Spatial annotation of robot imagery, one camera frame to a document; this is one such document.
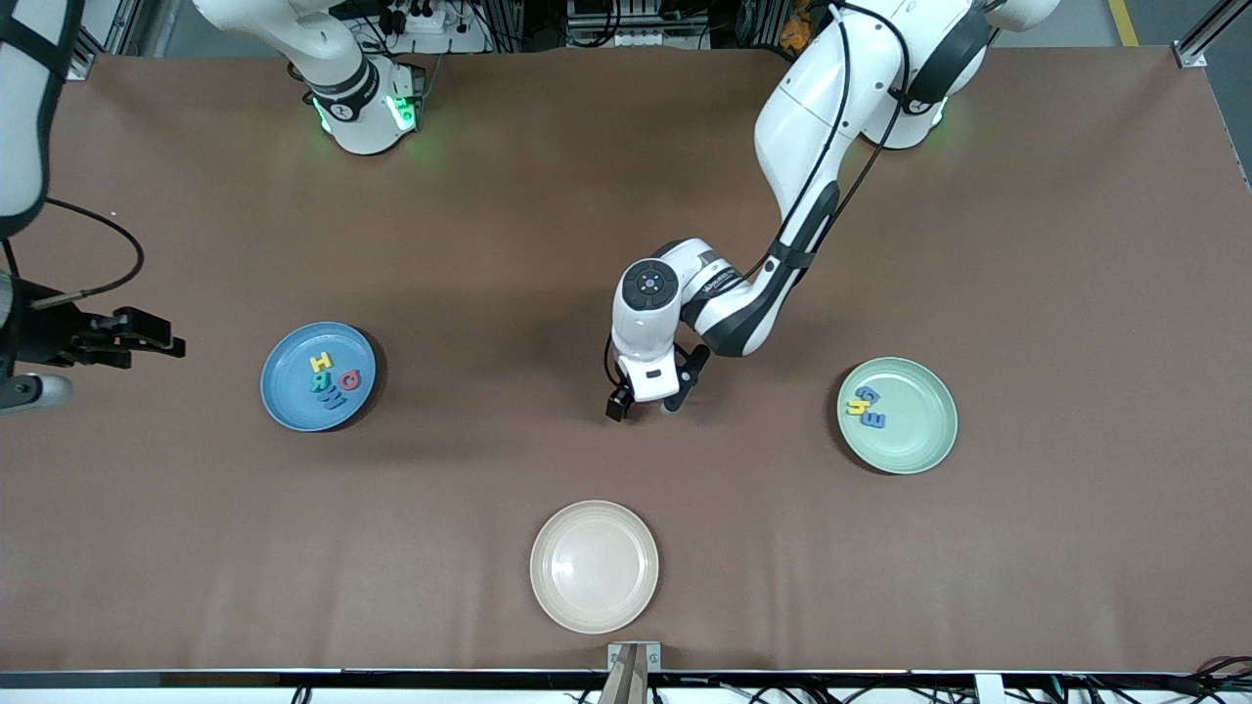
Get aluminium frame post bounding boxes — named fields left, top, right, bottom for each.
left=1174, top=0, right=1252, bottom=69

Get blue plate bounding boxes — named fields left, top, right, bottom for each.
left=260, top=322, right=379, bottom=433

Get grey metal camera mount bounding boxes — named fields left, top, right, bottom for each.
left=606, top=640, right=662, bottom=704

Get orange packaged items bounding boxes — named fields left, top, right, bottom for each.
left=780, top=0, right=813, bottom=55

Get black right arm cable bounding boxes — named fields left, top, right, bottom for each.
left=0, top=198, right=147, bottom=312

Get beige plate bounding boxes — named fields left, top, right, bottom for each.
left=529, top=500, right=660, bottom=635

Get white power strip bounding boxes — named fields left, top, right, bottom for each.
left=367, top=0, right=490, bottom=55

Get green plate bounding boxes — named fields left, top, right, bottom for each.
left=836, top=356, right=959, bottom=476

